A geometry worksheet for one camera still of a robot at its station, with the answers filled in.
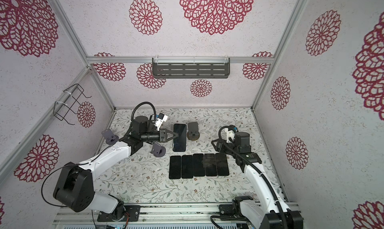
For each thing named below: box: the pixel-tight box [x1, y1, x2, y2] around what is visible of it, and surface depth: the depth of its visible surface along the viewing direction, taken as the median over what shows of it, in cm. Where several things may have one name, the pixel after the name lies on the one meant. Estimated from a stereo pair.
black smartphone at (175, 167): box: [169, 155, 181, 180], surface depth 94 cm
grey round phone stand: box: [101, 128, 119, 145], surface depth 99 cm
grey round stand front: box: [150, 142, 166, 158], surface depth 93 cm
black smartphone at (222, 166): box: [215, 153, 230, 176], surface depth 92 cm
